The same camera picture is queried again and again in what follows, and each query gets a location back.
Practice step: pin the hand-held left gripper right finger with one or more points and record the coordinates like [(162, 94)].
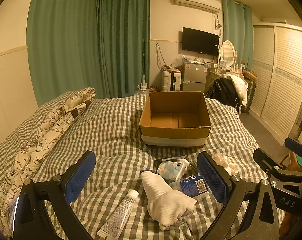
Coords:
[(212, 177)]

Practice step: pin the wide green curtain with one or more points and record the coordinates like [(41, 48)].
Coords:
[(78, 42)]

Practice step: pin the white padded jacket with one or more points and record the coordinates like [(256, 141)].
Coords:
[(239, 85)]

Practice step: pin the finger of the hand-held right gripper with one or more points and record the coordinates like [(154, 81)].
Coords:
[(296, 147), (264, 158)]

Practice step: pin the white oval vanity mirror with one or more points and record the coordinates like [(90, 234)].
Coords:
[(228, 52)]

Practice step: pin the cream dressing table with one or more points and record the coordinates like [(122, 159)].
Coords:
[(213, 72)]

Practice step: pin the clear plastic bag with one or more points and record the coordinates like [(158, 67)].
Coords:
[(177, 61)]

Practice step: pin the white louvred wardrobe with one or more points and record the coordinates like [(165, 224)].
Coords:
[(283, 80)]

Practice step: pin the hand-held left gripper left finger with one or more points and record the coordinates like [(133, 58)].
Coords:
[(81, 177)]

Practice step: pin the white cream tube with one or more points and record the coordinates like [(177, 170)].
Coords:
[(121, 212)]

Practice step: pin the dark blue barcode packet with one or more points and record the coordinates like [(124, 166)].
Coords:
[(191, 185)]

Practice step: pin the white air conditioner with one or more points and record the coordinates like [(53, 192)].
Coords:
[(197, 1)]

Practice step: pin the open cardboard box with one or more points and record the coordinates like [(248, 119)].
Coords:
[(171, 136)]

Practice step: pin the dark hard suitcase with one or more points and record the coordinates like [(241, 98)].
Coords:
[(251, 95)]

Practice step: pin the white knit glove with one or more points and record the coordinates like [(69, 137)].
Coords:
[(163, 200)]

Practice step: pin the floral cream quilt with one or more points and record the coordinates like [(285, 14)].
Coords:
[(41, 135)]

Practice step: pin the black wall television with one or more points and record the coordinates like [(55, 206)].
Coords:
[(199, 41)]

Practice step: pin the narrow green curtain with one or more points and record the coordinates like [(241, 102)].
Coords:
[(229, 22)]

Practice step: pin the small white bottle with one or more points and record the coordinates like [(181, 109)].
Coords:
[(182, 166)]

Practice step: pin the silver mini fridge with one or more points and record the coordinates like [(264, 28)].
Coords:
[(194, 76)]

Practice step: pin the thin white pole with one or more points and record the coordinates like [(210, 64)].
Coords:
[(143, 62)]

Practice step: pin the floral tissue pack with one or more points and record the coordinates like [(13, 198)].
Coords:
[(167, 169)]

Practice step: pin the flat black packet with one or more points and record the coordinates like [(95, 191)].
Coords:
[(163, 159)]

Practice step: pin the white hard suitcase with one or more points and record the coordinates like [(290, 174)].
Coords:
[(171, 80)]

